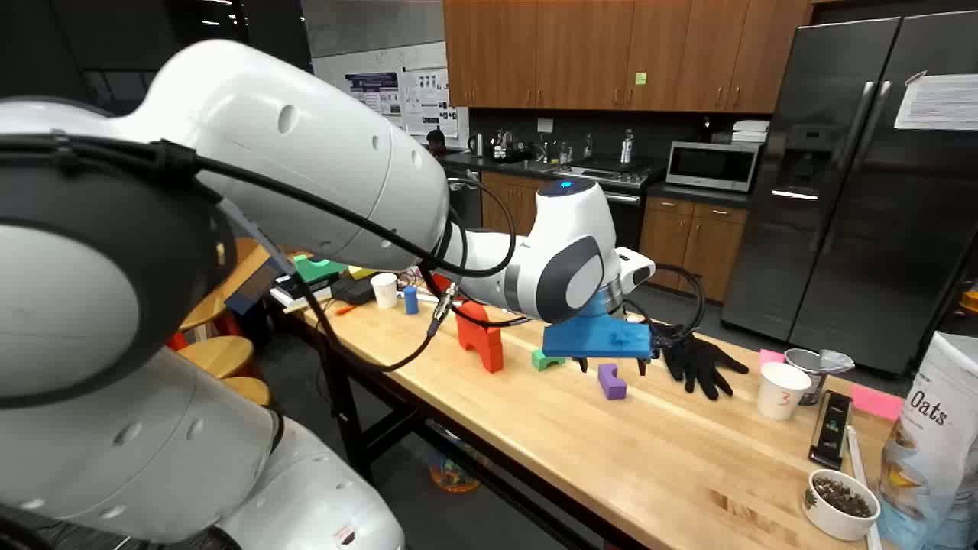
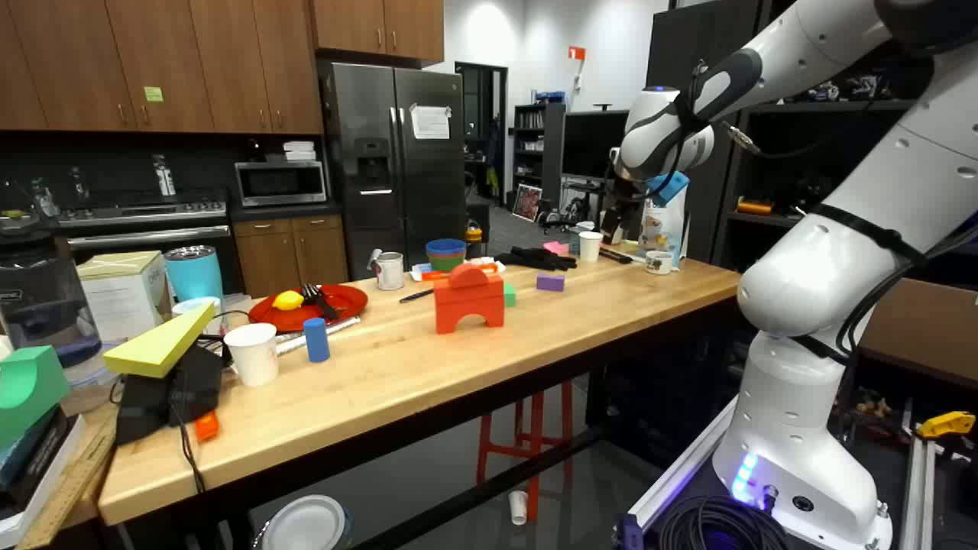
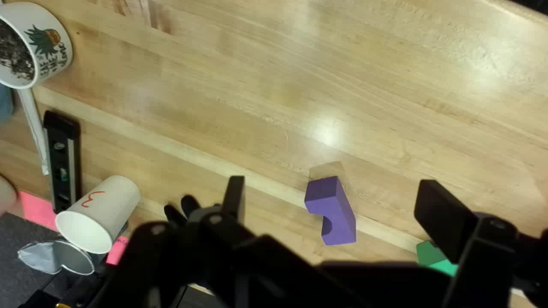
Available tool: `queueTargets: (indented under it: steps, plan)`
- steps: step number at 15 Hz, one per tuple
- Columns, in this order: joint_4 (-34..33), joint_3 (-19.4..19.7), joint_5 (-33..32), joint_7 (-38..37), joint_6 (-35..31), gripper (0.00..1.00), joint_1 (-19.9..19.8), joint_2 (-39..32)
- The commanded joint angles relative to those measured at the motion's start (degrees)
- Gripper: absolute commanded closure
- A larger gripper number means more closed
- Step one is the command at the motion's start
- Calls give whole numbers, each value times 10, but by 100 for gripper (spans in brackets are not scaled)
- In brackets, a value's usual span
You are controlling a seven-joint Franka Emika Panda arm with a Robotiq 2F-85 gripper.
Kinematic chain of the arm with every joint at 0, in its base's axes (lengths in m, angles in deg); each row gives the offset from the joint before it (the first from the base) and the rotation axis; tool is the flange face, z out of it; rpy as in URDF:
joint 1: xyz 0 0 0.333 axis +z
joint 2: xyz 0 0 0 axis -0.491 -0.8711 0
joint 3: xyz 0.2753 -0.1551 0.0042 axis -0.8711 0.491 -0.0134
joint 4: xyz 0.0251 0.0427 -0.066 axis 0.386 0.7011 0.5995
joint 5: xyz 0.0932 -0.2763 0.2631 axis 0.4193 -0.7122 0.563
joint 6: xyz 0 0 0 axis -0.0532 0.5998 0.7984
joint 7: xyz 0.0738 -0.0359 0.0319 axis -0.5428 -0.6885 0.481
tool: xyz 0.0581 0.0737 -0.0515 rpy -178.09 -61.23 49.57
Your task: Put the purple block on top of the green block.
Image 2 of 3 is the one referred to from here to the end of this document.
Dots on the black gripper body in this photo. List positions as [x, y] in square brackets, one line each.
[629, 183]

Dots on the purple block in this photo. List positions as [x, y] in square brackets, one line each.
[552, 282]

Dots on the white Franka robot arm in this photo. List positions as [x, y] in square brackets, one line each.
[815, 276]

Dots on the small green block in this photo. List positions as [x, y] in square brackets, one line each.
[513, 298]

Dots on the orange arch block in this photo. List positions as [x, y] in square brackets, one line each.
[455, 300]

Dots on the blue cylinder block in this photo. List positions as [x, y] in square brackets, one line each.
[315, 342]

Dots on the yellow wedge block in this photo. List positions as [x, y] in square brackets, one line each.
[158, 348]

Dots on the large green foam block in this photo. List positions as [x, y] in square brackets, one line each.
[32, 393]

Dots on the black computer monitor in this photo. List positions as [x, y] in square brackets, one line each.
[592, 142]

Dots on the white oats bag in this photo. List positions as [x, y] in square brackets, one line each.
[661, 239]

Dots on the plain white paper cup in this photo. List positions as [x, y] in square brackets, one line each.
[592, 248]

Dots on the dark bookshelf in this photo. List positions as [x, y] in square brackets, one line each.
[537, 153]

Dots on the small pink sponge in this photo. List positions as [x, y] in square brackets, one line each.
[558, 248]

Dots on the black glove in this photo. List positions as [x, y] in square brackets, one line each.
[529, 258]

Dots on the black shelving unit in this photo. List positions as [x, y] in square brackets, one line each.
[775, 174]

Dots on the blue bowl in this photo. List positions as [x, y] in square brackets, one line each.
[443, 256]

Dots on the white paper sheet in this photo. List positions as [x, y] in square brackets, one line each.
[430, 125]

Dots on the black marker pen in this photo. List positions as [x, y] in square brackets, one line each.
[416, 298]

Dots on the stainless steel refrigerator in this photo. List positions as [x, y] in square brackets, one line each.
[385, 203]

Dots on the clear glass mug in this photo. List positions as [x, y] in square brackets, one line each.
[389, 272]

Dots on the red plate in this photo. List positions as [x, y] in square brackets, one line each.
[346, 304]

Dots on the small black toy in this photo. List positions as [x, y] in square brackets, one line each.
[322, 300]

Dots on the white folded towel stack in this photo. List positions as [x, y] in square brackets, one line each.
[300, 151]

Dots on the small white cup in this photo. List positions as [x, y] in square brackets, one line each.
[517, 508]

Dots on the wooden base cabinet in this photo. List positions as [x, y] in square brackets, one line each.
[291, 256]

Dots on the long silver utensil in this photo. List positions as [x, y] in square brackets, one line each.
[318, 339]

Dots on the silver microwave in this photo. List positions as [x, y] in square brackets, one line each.
[280, 185]

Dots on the yellow lemon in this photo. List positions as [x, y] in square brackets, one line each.
[290, 300]

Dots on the yellow hand tool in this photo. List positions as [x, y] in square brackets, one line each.
[946, 423]

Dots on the white bottle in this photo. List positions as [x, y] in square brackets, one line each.
[162, 180]

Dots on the green sticky note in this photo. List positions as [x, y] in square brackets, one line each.
[154, 94]

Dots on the black oven range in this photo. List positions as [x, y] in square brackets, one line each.
[141, 216]

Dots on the orange tool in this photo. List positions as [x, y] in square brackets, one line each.
[206, 429]

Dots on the black bag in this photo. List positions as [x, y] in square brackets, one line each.
[162, 403]

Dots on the cream cardboard box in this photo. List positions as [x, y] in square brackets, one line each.
[123, 300]

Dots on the clear plastic storage bin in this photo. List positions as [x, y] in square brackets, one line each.
[48, 307]

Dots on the stack of books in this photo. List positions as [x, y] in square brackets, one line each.
[36, 478]

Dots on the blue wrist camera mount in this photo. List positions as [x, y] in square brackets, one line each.
[668, 187]

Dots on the orange wall sign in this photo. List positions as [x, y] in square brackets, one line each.
[577, 52]

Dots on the small wooden wall cabinet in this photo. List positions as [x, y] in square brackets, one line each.
[376, 26]

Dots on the aluminium base frame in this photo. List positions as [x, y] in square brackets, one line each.
[678, 484]

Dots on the wide wooden wall cabinets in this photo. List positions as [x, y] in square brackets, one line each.
[154, 62]

